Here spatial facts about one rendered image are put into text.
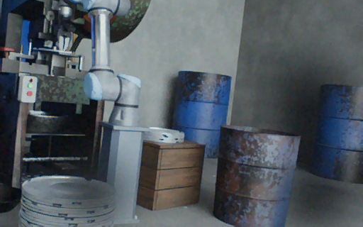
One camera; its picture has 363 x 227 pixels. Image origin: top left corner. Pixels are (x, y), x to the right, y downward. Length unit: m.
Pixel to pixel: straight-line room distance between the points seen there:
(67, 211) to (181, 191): 1.22
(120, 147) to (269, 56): 3.76
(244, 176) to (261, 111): 3.33
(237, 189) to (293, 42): 3.38
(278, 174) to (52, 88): 1.30
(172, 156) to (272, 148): 0.52
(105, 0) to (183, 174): 1.02
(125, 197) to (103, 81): 0.54
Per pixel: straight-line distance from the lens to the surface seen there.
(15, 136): 2.26
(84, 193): 1.28
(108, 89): 1.82
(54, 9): 2.56
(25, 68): 2.40
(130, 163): 1.90
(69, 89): 2.42
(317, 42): 5.09
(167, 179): 2.21
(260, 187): 2.08
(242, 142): 2.05
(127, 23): 2.61
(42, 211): 1.23
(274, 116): 5.26
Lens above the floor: 0.62
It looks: 3 degrees down
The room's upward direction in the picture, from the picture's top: 6 degrees clockwise
